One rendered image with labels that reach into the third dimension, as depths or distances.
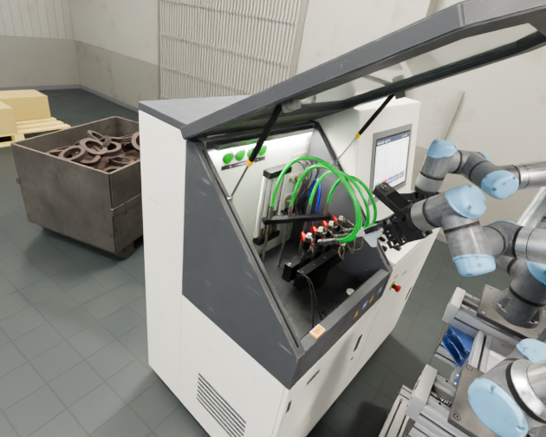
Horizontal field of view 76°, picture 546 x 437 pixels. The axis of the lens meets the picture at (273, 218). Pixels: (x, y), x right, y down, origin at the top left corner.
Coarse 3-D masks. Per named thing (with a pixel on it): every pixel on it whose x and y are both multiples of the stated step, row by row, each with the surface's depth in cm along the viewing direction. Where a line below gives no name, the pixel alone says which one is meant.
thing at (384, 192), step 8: (384, 184) 93; (376, 192) 93; (384, 192) 92; (392, 192) 92; (384, 200) 92; (392, 200) 90; (400, 200) 91; (392, 208) 91; (400, 208) 89; (400, 216) 89
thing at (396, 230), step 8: (408, 208) 87; (392, 216) 92; (408, 216) 86; (392, 224) 92; (400, 224) 91; (408, 224) 86; (392, 232) 92; (400, 232) 91; (408, 232) 90; (416, 232) 88; (424, 232) 86; (432, 232) 88; (392, 240) 93; (400, 240) 91; (408, 240) 91
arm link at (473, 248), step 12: (456, 228) 75; (468, 228) 74; (480, 228) 74; (456, 240) 75; (468, 240) 74; (480, 240) 73; (492, 240) 75; (456, 252) 76; (468, 252) 74; (480, 252) 73; (492, 252) 75; (456, 264) 77; (468, 264) 74; (480, 264) 73; (492, 264) 73; (468, 276) 75
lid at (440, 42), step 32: (480, 0) 52; (512, 0) 52; (544, 0) 52; (416, 32) 57; (448, 32) 55; (480, 32) 59; (512, 32) 76; (544, 32) 75; (320, 64) 71; (352, 64) 66; (384, 64) 66; (416, 64) 87; (448, 64) 101; (480, 64) 107; (256, 96) 84; (288, 96) 78; (320, 96) 101; (352, 96) 121; (384, 96) 131; (192, 128) 103; (224, 128) 106; (256, 128) 131
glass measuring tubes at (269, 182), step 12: (276, 168) 144; (264, 180) 143; (276, 180) 150; (264, 192) 147; (276, 192) 151; (264, 204) 148; (276, 204) 154; (264, 216) 151; (264, 228) 158; (276, 228) 163; (264, 240) 159
